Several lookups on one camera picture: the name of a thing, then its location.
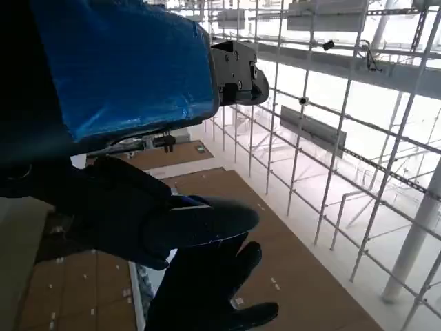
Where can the bare left robot hand, blue tape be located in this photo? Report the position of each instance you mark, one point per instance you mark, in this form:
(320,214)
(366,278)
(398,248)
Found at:
(120,76)

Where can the green exit sign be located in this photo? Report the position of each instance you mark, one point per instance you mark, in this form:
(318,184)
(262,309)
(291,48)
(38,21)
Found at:
(200,149)

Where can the grey ceiling light panel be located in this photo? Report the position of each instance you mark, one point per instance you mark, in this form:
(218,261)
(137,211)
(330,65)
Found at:
(231,19)
(310,129)
(324,17)

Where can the white round pillar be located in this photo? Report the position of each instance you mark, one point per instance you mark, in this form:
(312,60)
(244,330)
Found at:
(410,248)

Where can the small black dome camera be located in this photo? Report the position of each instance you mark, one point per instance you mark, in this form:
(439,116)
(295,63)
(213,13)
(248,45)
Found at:
(303,100)

